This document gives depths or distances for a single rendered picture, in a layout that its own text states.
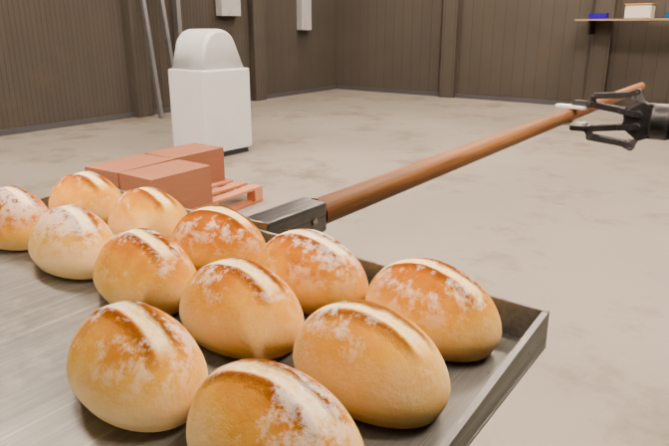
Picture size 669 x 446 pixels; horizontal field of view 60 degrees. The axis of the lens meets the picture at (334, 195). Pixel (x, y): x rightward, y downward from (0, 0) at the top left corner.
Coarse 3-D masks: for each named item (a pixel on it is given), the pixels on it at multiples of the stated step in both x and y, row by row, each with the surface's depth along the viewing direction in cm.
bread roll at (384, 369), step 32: (320, 320) 33; (352, 320) 32; (384, 320) 32; (320, 352) 32; (352, 352) 31; (384, 352) 30; (416, 352) 30; (352, 384) 30; (384, 384) 30; (416, 384) 30; (448, 384) 31; (352, 416) 31; (384, 416) 30; (416, 416) 30
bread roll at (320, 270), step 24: (288, 240) 44; (312, 240) 43; (336, 240) 44; (264, 264) 44; (288, 264) 43; (312, 264) 42; (336, 264) 42; (360, 264) 44; (312, 288) 41; (336, 288) 41; (360, 288) 42; (312, 312) 42
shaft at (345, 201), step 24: (552, 120) 117; (480, 144) 91; (504, 144) 98; (408, 168) 75; (432, 168) 79; (456, 168) 85; (336, 192) 64; (360, 192) 66; (384, 192) 69; (336, 216) 63
